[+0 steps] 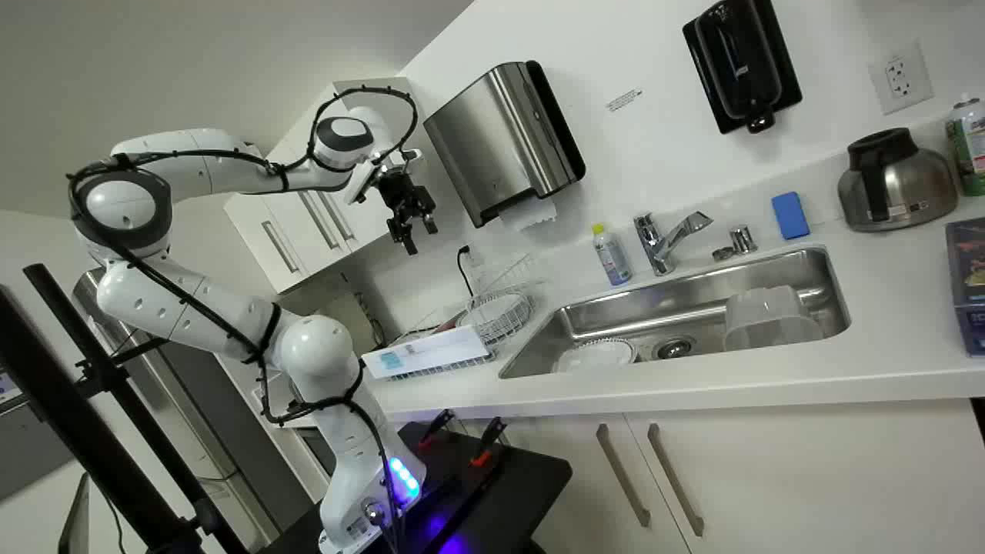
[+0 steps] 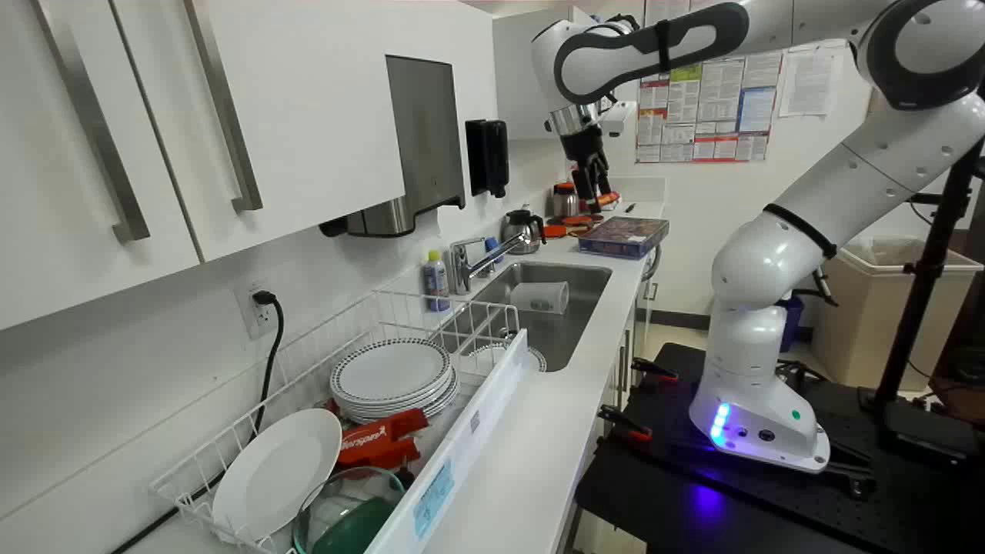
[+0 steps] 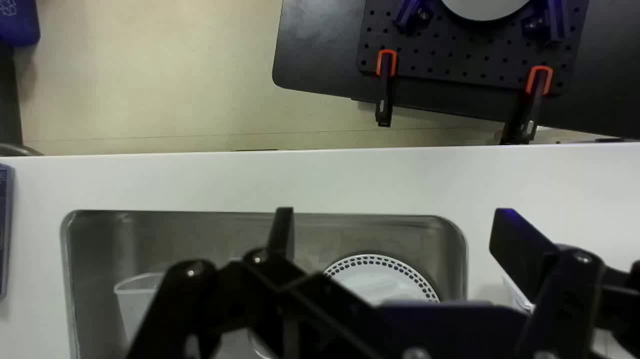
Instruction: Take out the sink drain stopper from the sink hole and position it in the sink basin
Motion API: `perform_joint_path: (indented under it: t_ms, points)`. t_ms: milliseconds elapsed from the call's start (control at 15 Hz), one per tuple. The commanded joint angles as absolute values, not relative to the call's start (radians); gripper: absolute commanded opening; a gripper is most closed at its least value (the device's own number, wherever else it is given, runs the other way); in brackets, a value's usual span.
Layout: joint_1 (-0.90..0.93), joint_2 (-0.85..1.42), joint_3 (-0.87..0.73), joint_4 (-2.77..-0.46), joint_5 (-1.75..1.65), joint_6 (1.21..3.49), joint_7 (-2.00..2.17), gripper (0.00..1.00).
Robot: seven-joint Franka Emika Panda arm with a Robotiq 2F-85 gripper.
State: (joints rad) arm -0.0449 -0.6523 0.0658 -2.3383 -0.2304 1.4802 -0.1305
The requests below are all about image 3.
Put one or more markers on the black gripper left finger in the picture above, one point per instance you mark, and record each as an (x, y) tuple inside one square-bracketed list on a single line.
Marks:
[(292, 313)]

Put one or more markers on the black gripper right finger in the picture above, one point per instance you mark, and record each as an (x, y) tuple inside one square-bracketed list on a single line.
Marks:
[(573, 291)]

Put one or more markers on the white perforated sink drain stopper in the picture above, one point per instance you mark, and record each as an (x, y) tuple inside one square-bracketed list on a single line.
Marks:
[(381, 277)]

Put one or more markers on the clear plastic cup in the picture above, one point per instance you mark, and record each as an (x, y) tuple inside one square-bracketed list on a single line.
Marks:
[(134, 295)]

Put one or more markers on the right orange black clamp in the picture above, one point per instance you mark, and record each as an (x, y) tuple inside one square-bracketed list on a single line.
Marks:
[(520, 128)]

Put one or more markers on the orange black clamp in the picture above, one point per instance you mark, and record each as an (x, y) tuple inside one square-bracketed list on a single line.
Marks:
[(387, 64), (520, 128)]

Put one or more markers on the black robot cart table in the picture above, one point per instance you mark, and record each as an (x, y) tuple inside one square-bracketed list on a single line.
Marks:
[(316, 52)]

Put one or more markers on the black perforated mounting board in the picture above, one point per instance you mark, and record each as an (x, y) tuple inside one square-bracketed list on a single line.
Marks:
[(428, 42)]

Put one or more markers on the left orange black clamp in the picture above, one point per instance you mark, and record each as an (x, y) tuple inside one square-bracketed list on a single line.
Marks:
[(387, 64)]

